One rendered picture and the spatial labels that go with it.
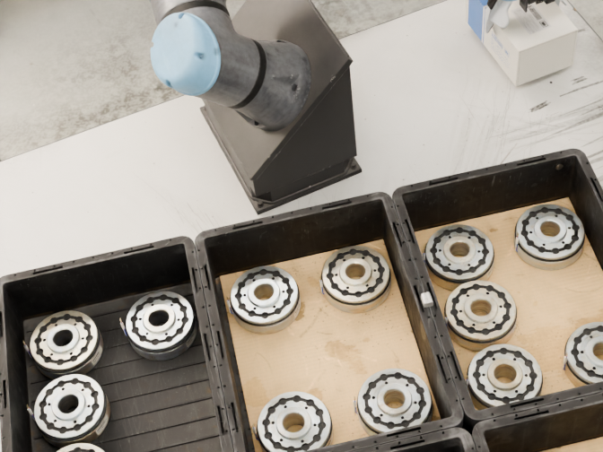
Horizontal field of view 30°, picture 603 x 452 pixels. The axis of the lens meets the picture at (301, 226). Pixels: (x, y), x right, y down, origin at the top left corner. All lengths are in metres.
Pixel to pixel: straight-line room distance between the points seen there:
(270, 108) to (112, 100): 1.43
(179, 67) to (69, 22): 1.76
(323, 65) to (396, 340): 0.47
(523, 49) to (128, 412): 0.95
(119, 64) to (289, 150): 1.48
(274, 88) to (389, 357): 0.47
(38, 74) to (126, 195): 1.34
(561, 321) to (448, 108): 0.57
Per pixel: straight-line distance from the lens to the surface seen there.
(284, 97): 1.81
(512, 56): 2.09
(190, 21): 1.73
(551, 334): 1.67
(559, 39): 2.09
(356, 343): 1.65
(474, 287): 1.67
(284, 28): 1.92
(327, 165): 1.96
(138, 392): 1.66
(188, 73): 1.72
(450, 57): 2.19
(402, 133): 2.06
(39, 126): 3.20
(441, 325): 1.55
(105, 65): 3.31
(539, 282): 1.72
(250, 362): 1.65
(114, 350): 1.71
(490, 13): 2.09
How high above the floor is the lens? 2.25
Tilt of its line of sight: 53 degrees down
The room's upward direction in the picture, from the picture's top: 9 degrees counter-clockwise
